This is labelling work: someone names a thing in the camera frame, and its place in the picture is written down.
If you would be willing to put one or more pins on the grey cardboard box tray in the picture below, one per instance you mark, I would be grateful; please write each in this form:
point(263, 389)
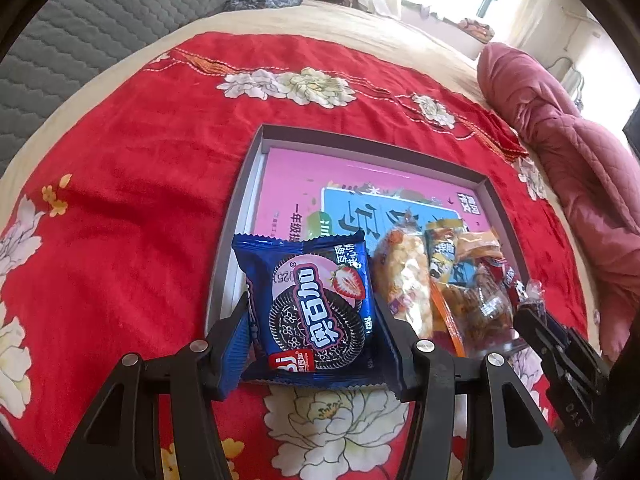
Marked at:
point(240, 200)

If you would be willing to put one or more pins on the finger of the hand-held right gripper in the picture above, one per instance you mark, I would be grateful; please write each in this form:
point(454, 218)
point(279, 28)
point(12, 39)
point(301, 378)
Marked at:
point(537, 332)
point(562, 330)

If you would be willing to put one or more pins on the blue sandwich cookie packet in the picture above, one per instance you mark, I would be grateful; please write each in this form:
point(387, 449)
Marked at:
point(310, 310)

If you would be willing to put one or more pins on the long red snack packet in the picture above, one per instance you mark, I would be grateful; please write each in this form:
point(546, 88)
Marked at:
point(510, 277)

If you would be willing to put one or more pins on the red floral blanket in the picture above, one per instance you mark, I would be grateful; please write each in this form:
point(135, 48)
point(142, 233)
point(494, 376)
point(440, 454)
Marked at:
point(125, 160)

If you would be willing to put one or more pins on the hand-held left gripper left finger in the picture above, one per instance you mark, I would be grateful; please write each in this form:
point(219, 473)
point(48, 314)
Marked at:
point(237, 345)

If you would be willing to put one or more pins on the yellow-blue egg cake packet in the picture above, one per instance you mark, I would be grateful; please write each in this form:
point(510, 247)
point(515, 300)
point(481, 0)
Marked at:
point(442, 255)

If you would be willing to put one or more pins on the grey quilted cover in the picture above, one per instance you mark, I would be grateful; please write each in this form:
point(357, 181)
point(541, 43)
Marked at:
point(100, 20)

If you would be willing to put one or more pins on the pink quilted quilt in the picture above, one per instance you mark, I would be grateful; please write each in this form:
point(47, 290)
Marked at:
point(575, 160)

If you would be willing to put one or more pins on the puffed rice snack packet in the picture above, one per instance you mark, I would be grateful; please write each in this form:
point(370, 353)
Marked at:
point(405, 280)

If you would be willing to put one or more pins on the brown crisp snack packet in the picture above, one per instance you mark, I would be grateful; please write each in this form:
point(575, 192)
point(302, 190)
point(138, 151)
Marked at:
point(480, 305)

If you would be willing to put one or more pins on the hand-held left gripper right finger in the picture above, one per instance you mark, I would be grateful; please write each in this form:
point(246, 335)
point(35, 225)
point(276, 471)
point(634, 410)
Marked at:
point(395, 340)

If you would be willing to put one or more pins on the small patterned cloth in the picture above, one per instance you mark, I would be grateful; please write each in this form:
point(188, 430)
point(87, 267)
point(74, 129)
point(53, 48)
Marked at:
point(475, 27)

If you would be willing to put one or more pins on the pink book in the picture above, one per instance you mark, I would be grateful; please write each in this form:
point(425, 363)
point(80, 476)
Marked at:
point(310, 185)

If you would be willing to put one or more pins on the black television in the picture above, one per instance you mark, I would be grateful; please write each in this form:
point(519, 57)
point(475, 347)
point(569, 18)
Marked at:
point(634, 130)

